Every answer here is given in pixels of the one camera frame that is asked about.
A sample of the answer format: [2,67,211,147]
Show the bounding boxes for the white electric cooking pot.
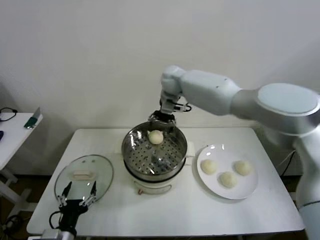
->
[123,156,194,196]

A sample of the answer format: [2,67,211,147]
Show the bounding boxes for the black cable on side table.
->
[0,107,18,123]

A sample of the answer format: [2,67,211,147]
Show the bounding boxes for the tangled floor cables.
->
[0,214,23,237]

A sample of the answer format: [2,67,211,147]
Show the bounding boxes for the white round plate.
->
[196,143,259,200]

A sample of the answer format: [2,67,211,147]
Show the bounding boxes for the perforated steel steamer basket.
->
[114,121,195,179]

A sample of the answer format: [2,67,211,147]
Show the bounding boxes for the white side table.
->
[0,112,45,218]

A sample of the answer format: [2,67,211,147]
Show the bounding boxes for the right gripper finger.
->
[159,117,177,137]
[147,112,161,136]

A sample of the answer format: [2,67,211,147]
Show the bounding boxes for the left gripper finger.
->
[79,180,98,207]
[56,181,73,207]

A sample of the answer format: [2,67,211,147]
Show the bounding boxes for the glass lid with white handle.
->
[54,154,115,204]

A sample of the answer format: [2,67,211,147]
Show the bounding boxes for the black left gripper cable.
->
[49,211,63,230]

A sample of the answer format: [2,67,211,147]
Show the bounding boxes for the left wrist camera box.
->
[27,228,62,240]

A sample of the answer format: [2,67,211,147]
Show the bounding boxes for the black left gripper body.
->
[58,198,89,230]

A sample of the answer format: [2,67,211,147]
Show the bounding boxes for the green handled scraper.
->
[24,107,42,130]

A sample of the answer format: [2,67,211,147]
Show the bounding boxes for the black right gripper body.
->
[152,109,176,124]

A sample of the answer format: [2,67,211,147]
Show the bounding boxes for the white steamed baozi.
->
[201,159,218,175]
[219,171,238,189]
[233,160,252,176]
[148,129,164,145]

